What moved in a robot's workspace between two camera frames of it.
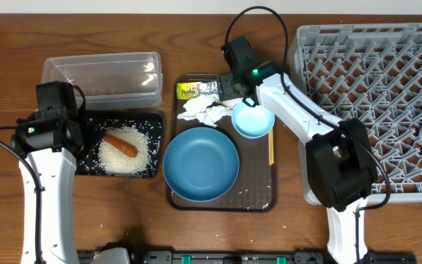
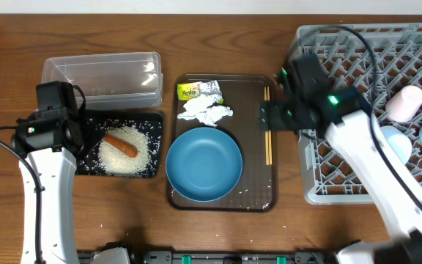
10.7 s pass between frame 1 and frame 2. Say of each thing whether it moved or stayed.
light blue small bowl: moved
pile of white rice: stayed
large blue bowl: stayed
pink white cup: moved
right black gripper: moved
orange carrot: stayed
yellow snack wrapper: stayed
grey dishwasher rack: stayed
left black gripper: stayed
